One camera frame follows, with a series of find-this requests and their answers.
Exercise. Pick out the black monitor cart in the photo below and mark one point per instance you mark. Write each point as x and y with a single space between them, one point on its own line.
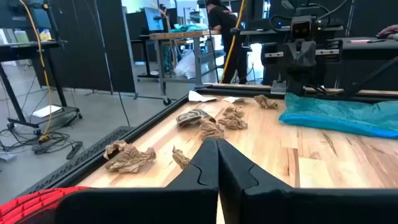
31 49

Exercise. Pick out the black desk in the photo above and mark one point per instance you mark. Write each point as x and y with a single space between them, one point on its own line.
367 51

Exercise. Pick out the pink pen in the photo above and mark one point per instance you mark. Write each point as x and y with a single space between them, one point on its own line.
359 40

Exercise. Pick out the black power strip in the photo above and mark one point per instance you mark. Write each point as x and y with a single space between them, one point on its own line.
74 150

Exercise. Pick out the computer monitor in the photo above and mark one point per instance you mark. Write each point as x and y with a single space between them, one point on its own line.
152 20

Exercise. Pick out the red black work glove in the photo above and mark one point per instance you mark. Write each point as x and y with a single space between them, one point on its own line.
28 202

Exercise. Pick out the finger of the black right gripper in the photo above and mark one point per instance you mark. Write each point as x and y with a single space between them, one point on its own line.
308 59
292 59

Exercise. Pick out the small brown paper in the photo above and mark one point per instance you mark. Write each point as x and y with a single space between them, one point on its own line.
180 158

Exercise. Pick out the white paper sheet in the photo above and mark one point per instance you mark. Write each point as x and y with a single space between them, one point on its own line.
46 111

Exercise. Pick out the black room partition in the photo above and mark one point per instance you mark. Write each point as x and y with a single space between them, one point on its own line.
87 46

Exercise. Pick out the wooden workbench grey legs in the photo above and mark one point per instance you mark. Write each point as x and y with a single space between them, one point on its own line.
180 35

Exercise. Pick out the white paper scrap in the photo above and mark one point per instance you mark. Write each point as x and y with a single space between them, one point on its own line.
233 99
199 97

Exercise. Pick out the striped paper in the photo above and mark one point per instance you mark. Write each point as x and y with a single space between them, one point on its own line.
192 117

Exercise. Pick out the person's hand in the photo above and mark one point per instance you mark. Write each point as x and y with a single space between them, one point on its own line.
388 31

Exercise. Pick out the large brown paper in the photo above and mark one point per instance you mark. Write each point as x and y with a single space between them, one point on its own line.
129 157

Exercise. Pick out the clear plastic bag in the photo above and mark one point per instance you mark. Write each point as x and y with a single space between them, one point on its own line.
186 67

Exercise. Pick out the teal plastic trash bag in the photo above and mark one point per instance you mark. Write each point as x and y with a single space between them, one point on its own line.
342 115

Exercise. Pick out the teal plastic bundle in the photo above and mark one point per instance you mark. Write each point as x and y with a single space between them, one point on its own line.
186 28

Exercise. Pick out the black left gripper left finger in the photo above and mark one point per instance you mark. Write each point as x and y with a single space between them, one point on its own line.
186 199

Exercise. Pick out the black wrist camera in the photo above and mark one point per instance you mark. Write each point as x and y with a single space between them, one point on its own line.
301 29

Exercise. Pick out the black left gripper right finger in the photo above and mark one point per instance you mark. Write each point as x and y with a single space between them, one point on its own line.
280 205

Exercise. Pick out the person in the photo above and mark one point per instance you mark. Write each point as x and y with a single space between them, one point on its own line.
225 18

